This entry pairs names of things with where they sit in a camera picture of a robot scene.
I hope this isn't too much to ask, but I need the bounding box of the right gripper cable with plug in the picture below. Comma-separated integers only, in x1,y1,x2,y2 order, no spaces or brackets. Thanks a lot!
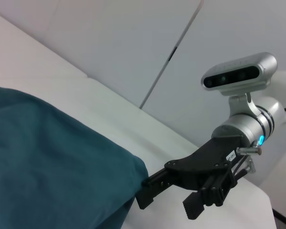
233,140,263,180

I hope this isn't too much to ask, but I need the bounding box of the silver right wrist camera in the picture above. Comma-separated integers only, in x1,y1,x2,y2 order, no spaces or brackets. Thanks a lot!
200,52,277,117

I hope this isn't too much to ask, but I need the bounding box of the blue-green short-sleeved shirt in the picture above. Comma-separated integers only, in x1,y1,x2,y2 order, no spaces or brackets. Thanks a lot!
0,85,148,229

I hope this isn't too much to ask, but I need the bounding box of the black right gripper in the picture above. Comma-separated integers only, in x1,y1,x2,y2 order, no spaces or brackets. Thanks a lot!
136,135,244,220

